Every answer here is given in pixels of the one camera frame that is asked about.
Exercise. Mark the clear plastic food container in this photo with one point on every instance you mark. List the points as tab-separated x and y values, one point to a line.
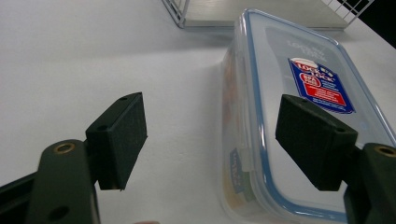
280	77

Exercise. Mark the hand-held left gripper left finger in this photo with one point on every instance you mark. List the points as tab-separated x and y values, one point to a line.
115	143

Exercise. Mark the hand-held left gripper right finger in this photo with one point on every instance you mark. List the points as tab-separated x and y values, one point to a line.
320	146

